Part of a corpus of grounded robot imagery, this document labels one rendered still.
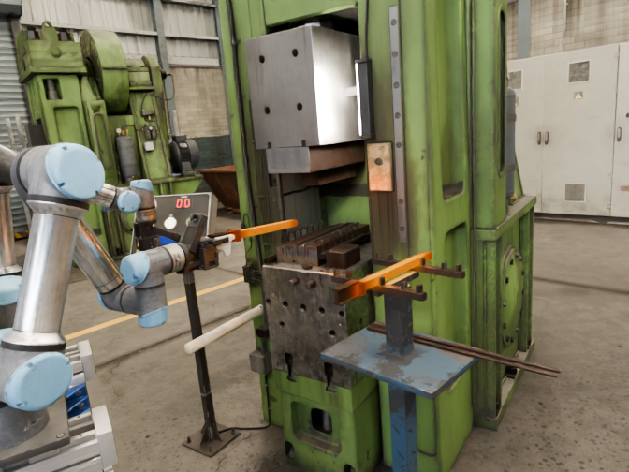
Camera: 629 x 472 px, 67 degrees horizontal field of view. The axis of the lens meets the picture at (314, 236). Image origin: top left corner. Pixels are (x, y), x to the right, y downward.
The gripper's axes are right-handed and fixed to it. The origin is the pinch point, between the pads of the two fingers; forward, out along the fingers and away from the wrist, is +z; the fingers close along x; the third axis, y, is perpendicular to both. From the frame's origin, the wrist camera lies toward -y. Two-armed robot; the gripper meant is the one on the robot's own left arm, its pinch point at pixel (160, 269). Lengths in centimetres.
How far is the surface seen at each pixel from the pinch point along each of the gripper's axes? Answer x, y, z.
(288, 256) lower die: 25, -44, -1
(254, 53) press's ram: 18, -42, -77
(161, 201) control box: -19.5, -8.1, -23.9
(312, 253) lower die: 35, -49, -3
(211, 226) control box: -3.1, -23.2, -12.8
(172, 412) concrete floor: -54, -4, 94
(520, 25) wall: -278, -581, -165
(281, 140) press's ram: 26, -45, -46
